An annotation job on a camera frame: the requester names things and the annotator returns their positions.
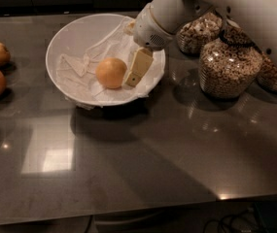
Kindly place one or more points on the left rear cereal jar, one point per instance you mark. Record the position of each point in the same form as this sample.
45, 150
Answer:
193, 36

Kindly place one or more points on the black box under table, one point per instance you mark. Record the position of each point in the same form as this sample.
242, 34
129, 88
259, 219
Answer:
265, 213

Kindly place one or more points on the front cereal glass jar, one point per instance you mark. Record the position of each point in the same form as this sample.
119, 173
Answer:
229, 64

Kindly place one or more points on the white bowl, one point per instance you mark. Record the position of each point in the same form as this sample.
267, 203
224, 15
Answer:
76, 36

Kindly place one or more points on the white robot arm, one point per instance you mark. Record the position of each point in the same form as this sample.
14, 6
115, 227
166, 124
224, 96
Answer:
258, 18

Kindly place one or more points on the white paper liner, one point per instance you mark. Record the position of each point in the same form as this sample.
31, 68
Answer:
79, 68

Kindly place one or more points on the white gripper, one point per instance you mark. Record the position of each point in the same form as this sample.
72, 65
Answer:
148, 30

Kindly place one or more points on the right rear cereal jar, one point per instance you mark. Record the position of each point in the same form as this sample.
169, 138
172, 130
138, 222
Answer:
267, 77

